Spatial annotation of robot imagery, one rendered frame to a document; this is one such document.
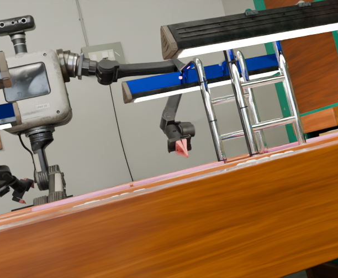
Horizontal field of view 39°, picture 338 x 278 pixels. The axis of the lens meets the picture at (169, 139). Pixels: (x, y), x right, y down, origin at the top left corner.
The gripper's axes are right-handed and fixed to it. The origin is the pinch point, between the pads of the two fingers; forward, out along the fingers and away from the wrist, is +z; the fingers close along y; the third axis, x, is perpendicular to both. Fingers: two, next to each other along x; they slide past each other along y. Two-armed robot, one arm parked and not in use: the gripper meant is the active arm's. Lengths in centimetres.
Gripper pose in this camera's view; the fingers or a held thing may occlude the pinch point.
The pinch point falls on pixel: (186, 155)
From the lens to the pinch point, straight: 194.6
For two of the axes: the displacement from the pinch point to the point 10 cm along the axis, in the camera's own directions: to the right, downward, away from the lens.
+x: 0.3, 8.1, 5.9
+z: 3.4, 5.5, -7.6
